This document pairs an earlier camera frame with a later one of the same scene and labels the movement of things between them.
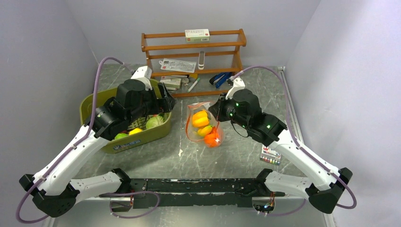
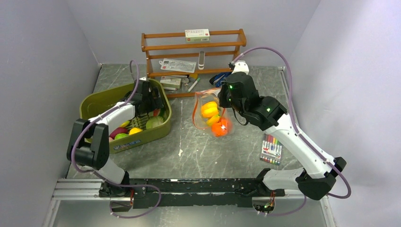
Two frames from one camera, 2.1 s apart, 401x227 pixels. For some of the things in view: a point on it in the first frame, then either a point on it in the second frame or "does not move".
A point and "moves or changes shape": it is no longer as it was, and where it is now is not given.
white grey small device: [201, 65] does not move
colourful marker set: [268, 154] does not move
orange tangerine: [212, 140] → [222, 128]
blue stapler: [219, 79] does not move
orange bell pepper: [200, 118] moves or changes shape
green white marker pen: [193, 84] does not move
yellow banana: [205, 130] → [213, 120]
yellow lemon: [135, 131] does not move
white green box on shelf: [197, 35] does not move
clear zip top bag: [201, 126] moves or changes shape
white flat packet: [178, 65] does not move
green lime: [120, 135] does not move
